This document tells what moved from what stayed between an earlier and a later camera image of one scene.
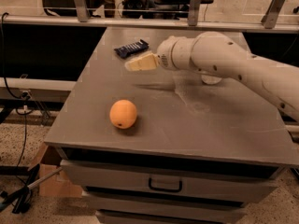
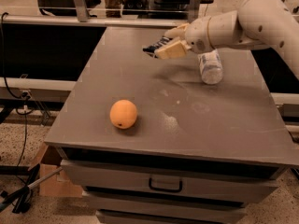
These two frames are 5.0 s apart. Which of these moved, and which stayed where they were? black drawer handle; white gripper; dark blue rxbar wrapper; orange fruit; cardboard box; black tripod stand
Moved: dark blue rxbar wrapper; white gripper
Stayed: orange fruit; black tripod stand; cardboard box; black drawer handle
